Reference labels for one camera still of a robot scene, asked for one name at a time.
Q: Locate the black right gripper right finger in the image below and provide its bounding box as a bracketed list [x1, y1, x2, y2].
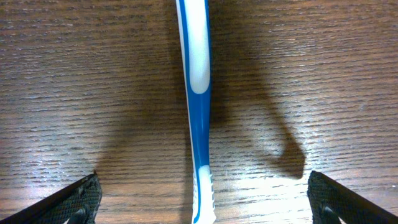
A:
[307, 170, 397, 224]

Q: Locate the blue white toothbrush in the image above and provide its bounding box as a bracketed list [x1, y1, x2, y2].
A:
[176, 0, 216, 224]

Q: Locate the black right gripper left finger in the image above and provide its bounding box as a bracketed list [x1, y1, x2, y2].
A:
[1, 172, 102, 224]

